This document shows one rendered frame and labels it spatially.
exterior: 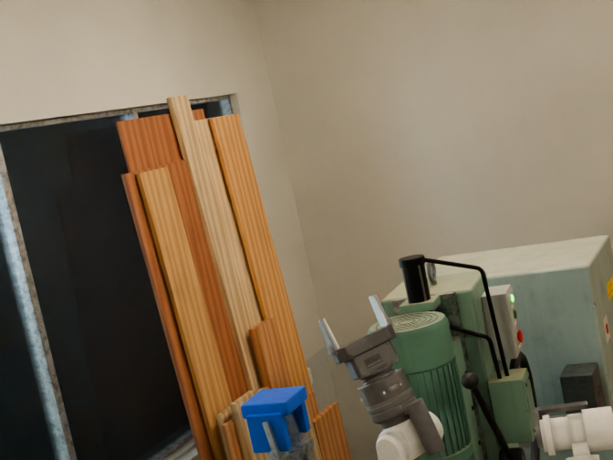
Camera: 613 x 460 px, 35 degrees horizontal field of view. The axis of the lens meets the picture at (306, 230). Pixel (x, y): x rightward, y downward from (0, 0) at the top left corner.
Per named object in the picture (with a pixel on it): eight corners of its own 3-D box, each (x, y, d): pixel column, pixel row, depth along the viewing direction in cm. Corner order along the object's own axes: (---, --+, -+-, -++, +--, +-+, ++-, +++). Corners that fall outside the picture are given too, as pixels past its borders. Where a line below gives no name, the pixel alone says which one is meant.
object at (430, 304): (404, 335, 218) (390, 263, 217) (412, 326, 226) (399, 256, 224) (439, 331, 216) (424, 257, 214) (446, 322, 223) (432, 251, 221)
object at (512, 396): (499, 444, 223) (487, 382, 221) (504, 430, 231) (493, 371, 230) (535, 442, 220) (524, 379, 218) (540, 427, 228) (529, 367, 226)
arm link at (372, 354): (323, 355, 176) (350, 415, 175) (338, 350, 167) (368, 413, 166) (380, 327, 180) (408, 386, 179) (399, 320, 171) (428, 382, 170)
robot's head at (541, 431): (593, 433, 147) (586, 394, 153) (535, 439, 149) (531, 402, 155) (597, 458, 151) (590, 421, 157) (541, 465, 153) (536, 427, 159)
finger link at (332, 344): (325, 317, 171) (339, 349, 170) (320, 319, 174) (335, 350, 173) (317, 320, 170) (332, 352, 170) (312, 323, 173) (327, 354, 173)
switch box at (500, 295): (493, 360, 230) (480, 296, 228) (498, 349, 239) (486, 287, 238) (518, 358, 228) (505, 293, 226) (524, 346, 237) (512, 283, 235)
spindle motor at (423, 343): (385, 477, 206) (356, 337, 202) (405, 445, 222) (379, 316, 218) (465, 472, 199) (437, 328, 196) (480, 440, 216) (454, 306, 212)
